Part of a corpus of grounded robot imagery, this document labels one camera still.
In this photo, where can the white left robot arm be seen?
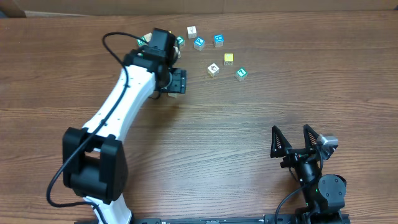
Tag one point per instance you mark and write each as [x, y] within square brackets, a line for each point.
[96, 166]

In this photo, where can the green 4 wooden block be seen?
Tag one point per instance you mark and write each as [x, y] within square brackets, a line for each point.
[180, 42]

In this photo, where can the green R wooden block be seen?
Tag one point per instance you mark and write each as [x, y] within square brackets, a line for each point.
[173, 95]

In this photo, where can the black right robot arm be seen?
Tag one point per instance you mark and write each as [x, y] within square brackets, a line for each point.
[324, 194]

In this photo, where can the green top corner block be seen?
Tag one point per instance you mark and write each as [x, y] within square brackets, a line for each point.
[141, 42]

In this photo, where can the yellow top wooden block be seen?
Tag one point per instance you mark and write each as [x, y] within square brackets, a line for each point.
[228, 58]

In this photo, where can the blue P wooden block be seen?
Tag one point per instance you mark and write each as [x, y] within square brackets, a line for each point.
[199, 43]

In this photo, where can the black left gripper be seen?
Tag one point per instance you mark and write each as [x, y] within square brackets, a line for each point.
[178, 79]

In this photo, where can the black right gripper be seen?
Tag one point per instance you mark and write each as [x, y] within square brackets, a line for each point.
[295, 155]

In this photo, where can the blue top wooden block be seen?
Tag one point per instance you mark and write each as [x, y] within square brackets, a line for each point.
[218, 40]

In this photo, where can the white bulb picture block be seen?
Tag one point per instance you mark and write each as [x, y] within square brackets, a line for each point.
[192, 32]

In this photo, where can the white block green 2 side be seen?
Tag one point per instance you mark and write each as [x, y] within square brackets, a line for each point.
[148, 37]

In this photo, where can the white X wooden block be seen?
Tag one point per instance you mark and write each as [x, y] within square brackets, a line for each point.
[177, 52]

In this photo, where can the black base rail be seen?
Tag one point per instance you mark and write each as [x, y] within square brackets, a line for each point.
[266, 219]

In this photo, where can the white hand picture block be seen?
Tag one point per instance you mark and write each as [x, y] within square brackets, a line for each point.
[213, 70]

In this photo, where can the green 7 wooden block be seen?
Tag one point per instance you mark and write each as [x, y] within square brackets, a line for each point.
[241, 74]

